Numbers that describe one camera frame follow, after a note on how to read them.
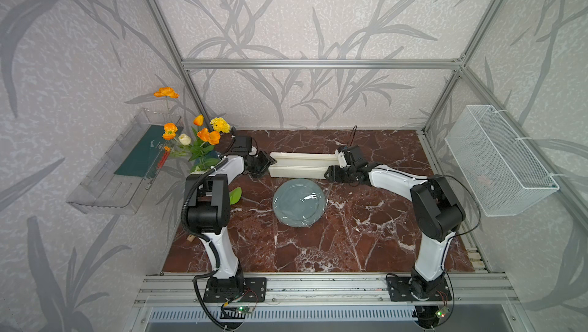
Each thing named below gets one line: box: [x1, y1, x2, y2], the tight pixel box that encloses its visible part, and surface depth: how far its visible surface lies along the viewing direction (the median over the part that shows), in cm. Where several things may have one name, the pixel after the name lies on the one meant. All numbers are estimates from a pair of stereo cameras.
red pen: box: [156, 150, 170, 170], surface depth 70 cm
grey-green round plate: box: [272, 178, 327, 228], surface depth 93 cm
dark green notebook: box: [114, 124, 171, 179], surface depth 69 cm
